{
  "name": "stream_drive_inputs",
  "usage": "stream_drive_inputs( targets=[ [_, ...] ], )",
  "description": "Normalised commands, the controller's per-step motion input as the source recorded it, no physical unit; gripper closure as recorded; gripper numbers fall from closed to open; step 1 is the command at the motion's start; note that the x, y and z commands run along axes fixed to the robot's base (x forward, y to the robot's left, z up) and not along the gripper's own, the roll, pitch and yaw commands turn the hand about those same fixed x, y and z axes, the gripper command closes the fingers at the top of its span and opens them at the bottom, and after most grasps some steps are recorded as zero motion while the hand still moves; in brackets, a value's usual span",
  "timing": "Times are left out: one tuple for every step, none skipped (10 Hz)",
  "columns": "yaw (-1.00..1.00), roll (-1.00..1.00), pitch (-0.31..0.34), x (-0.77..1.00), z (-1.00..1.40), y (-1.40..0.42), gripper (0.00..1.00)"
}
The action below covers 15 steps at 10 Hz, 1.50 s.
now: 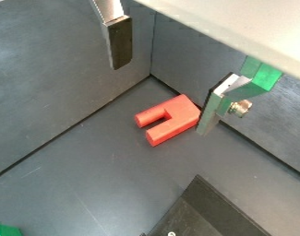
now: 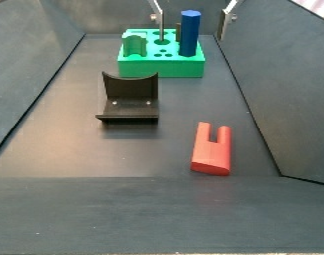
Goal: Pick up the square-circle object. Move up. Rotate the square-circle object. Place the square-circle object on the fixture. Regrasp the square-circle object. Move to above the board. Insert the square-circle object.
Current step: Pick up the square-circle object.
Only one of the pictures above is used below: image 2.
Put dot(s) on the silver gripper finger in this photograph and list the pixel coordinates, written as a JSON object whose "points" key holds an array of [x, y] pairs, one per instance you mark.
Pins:
{"points": [[157, 16], [225, 18]]}

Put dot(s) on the red square-circle forked block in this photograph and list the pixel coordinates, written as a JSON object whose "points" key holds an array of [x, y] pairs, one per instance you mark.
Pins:
{"points": [[210, 158]]}

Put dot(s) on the green fixture block with holes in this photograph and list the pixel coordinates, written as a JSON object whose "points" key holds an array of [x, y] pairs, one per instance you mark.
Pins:
{"points": [[162, 59]]}

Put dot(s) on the black curved regrasp stand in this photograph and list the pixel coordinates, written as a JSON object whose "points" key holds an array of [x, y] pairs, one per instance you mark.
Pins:
{"points": [[131, 98]]}

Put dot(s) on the brown star prism peg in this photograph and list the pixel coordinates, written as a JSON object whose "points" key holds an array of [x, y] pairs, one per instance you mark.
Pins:
{"points": [[177, 32]]}

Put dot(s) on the blue hexagonal prism peg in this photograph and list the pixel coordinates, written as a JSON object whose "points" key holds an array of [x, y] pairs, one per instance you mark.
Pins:
{"points": [[190, 18]]}

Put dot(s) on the green arch-topped block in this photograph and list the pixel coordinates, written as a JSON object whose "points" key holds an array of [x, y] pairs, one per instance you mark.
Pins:
{"points": [[134, 43]]}

